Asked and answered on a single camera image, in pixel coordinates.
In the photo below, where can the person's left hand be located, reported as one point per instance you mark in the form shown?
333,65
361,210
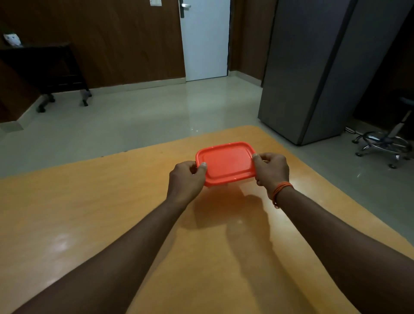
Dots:
184,184

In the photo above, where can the white wall switch plate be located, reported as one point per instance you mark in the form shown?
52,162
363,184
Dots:
155,2

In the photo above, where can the white door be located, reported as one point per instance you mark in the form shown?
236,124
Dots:
205,38

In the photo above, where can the person's right thumb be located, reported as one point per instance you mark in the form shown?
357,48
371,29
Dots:
257,165

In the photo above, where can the dark wooden side table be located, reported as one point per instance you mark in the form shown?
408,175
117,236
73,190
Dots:
48,71

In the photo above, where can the person's right forearm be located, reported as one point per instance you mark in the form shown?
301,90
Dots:
349,252

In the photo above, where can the chrome base swivel stool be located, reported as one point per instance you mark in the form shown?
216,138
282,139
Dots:
388,139

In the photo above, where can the person's left forearm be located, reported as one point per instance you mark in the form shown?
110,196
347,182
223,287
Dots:
106,268

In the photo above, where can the red plastic container lid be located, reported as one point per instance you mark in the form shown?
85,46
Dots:
226,163

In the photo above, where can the white crumpled bag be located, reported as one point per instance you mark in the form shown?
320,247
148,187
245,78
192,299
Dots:
12,40

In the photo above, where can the grey metal cabinet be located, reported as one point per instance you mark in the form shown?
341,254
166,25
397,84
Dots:
323,68

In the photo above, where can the orange thread wristband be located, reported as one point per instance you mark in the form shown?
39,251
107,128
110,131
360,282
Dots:
279,191

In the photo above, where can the person's right hand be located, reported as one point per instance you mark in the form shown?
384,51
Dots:
273,171

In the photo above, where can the person's left thumb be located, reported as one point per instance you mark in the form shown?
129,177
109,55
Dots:
201,173

